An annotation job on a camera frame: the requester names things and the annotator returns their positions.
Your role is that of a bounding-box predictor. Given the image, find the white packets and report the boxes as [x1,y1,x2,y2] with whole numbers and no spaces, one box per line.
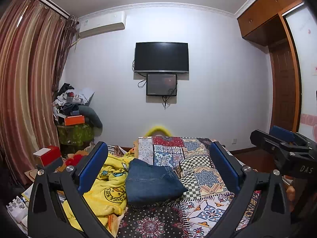
[6,195,28,226]

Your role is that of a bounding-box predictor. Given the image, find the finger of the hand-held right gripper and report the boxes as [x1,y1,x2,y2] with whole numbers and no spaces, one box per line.
[250,129,283,152]
[269,125,313,145]

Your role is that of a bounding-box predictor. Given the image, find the red cloth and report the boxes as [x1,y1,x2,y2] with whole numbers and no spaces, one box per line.
[65,154,86,165]

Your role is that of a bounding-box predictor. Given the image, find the black wall television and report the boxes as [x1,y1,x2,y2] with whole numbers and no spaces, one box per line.
[134,42,190,74]

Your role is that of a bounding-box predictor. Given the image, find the yellow duck print blanket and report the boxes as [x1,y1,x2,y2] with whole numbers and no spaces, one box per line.
[62,149,139,236]

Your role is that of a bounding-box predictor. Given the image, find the white air conditioner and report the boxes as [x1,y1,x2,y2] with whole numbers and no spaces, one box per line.
[78,11,127,39]

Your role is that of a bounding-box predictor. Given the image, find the blue jeans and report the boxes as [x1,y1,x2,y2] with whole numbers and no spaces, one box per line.
[125,159,189,206]

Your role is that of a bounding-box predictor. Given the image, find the small black wall monitor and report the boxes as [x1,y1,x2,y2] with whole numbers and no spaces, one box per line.
[146,73,178,97]

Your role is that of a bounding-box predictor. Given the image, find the pile of clutter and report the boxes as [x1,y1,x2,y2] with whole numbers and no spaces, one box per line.
[53,82,95,119]

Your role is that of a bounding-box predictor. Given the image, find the yellow ring cushion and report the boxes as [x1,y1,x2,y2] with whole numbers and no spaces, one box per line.
[144,126,171,137]

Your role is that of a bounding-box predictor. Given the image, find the green patterned cloth stand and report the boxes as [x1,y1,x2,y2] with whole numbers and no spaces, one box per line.
[57,123,95,146]

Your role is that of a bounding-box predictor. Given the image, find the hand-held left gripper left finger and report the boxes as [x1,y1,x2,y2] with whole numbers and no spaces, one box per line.
[27,141,117,238]

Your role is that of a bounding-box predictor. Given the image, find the brown wooden door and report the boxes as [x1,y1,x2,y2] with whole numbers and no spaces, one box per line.
[269,43,302,132]

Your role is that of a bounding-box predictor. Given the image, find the patchwork printed bedsheet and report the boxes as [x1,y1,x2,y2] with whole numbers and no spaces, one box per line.
[116,136,263,238]

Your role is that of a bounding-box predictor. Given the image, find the red box white lid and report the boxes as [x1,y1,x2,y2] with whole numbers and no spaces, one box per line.
[33,145,63,167]

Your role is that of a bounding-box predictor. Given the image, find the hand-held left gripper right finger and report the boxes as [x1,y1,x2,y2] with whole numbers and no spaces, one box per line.
[208,141,292,238]

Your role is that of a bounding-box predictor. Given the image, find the wooden overhead cabinet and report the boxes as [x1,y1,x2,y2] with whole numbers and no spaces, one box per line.
[236,0,304,46]

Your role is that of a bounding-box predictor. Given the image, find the white sliding wardrobe door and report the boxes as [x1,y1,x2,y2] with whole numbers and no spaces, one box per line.
[284,5,317,140]

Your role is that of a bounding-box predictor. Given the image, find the orange box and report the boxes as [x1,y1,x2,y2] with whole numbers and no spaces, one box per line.
[64,115,86,126]

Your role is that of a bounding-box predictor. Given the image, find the striped curtain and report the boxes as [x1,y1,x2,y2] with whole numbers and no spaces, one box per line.
[0,0,79,187]

